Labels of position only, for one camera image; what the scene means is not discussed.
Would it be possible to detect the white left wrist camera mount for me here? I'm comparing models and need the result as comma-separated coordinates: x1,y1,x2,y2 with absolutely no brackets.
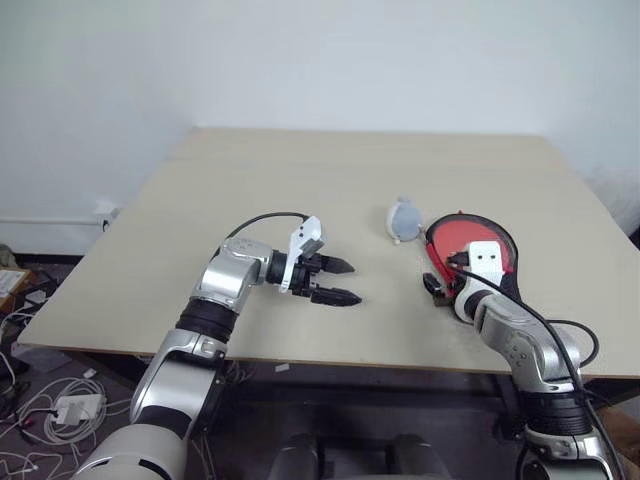
278,215,328,295

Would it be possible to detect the white wall cable duct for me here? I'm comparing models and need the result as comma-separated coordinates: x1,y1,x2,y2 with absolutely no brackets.
0,216,99,227

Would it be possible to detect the red table tennis paddle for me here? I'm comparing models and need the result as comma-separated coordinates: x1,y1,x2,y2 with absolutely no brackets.
430,218,515,276

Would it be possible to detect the brown cardboard box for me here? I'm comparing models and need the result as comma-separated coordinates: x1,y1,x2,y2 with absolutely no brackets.
0,266,32,314

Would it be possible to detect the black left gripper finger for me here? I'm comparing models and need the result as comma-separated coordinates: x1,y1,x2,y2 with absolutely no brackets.
319,254,357,276
310,287,363,308

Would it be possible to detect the white floor cable bundle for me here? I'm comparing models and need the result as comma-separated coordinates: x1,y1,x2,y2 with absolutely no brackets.
0,299,132,480

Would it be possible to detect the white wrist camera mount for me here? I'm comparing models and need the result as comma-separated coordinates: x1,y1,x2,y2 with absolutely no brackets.
453,240,504,323
278,215,328,295

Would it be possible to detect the black table frame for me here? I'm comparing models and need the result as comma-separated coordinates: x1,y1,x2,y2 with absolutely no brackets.
74,349,640,441

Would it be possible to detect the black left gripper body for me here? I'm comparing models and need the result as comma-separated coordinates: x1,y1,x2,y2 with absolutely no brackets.
291,251,329,302

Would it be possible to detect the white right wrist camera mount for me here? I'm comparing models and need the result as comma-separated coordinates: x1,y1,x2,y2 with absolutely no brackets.
453,240,504,323

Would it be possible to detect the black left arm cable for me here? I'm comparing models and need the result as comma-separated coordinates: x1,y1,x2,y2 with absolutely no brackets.
224,211,308,241

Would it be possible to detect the white power adapter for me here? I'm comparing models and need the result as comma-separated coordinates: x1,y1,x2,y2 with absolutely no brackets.
53,393,105,427

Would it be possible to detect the white wall socket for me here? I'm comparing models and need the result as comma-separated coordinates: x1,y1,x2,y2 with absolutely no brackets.
94,201,121,233

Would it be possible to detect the grey white soft pouch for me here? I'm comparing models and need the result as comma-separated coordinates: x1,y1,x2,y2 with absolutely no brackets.
386,195,427,247

